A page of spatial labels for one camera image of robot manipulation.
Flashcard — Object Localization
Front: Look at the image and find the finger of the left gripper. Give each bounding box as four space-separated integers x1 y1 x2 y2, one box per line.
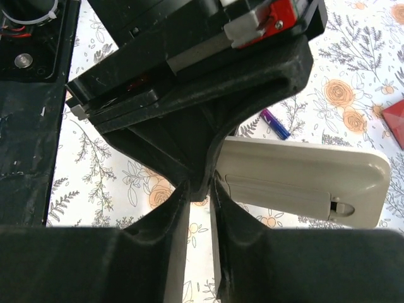
66 36 313 201

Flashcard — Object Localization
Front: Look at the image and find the blue battery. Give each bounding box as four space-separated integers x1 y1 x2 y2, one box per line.
260 109 290 140

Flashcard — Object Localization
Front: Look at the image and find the white remote control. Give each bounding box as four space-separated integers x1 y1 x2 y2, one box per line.
217 136 391 229

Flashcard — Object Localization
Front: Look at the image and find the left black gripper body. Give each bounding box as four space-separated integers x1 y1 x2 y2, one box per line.
90 1 327 63

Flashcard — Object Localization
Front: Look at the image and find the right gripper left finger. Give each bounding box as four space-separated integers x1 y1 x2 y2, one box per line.
1 181 190 302

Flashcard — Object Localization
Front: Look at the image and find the floral table mat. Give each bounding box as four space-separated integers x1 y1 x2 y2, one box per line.
46 1 403 302

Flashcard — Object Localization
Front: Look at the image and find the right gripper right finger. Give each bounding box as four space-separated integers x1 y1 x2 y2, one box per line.
210 181 403 302

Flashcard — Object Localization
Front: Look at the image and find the red toothpaste box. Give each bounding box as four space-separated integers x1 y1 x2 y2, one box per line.
381 100 403 150

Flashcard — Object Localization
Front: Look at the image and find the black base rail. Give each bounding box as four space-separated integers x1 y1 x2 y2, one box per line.
1 1 80 227

